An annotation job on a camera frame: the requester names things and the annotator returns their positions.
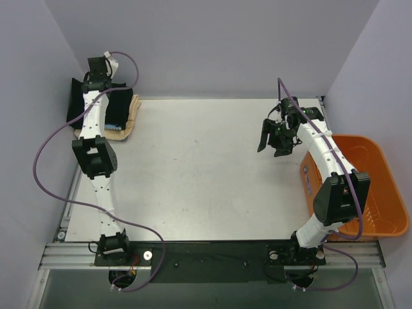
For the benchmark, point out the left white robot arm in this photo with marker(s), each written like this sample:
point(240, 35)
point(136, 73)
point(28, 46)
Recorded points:
point(98, 160)

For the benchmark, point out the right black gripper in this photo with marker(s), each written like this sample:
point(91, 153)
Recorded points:
point(275, 136)

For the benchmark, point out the orange plastic basket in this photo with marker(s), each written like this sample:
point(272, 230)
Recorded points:
point(385, 215)

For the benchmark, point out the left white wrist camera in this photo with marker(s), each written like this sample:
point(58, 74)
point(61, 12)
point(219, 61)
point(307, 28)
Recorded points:
point(111, 63)

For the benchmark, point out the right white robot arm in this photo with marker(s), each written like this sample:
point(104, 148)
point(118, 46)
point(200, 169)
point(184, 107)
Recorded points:
point(343, 191)

